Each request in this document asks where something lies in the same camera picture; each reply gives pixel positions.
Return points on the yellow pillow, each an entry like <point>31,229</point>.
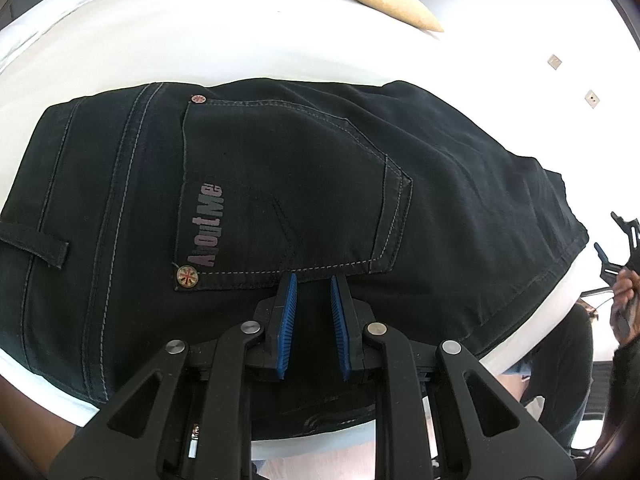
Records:
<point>395,2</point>

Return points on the person's right hand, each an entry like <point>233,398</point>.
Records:
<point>631,290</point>

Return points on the person's right forearm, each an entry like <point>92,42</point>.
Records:
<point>625,390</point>

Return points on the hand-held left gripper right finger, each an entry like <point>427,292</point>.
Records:
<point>340,330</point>

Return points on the black pants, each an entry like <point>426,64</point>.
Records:
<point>300,185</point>

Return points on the person's dark trouser leg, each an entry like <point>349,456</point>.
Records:
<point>565,370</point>

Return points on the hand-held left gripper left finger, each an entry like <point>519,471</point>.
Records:
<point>286,330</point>

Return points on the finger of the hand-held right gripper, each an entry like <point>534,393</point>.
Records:
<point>634,240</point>
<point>612,270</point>

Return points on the bed with white sheet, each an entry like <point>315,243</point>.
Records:
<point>200,45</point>

